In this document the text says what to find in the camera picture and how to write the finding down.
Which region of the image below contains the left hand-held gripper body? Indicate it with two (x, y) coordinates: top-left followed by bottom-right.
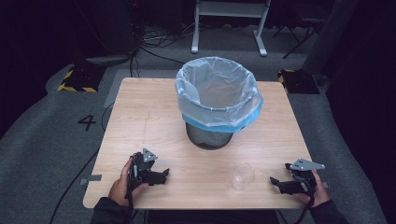
(128, 147), (163, 191)

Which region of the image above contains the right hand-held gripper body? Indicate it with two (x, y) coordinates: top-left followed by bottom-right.
(284, 158), (326, 198)

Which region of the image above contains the clear plastic cup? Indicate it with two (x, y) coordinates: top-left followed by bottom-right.
(231, 161), (256, 191)

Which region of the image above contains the black mesh trash can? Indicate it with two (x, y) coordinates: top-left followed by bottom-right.
(185, 121), (234, 151)

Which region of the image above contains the translucent blue bin liner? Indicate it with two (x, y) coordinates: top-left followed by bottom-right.
(175, 56), (264, 134)

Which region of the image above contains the person's right hand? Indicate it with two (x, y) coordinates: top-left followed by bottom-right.
(294, 169), (332, 209)

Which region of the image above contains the person's left hand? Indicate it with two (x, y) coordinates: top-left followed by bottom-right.
(107, 157), (149, 207)

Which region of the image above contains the grey tape strip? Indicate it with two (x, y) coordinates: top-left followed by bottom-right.
(79, 174), (103, 187)

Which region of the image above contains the black yellow striped floor plate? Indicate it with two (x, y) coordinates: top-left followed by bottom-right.
(57, 64), (106, 93)
(277, 68), (320, 95)

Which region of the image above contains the dark equipment stand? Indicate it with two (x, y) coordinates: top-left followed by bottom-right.
(73, 0), (147, 68)

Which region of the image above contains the black tripod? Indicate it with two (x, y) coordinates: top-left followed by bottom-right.
(272, 12), (328, 60)

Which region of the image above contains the white metal stand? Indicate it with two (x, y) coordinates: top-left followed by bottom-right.
(191, 0), (272, 58)

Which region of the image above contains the right hand-held gripper cable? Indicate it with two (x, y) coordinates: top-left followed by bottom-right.
(292, 181), (316, 224)

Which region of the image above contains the hand-held gripper cable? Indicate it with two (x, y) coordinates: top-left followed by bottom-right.
(292, 181), (316, 224)
(124, 158), (136, 224)

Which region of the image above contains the left hand-held gripper cable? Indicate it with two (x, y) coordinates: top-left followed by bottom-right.
(124, 158), (136, 224)

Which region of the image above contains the black floor cable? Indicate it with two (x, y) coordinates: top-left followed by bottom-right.
(49, 102), (116, 224)

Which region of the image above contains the bundle of black cables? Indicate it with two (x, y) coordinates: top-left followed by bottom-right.
(129, 22), (200, 78)

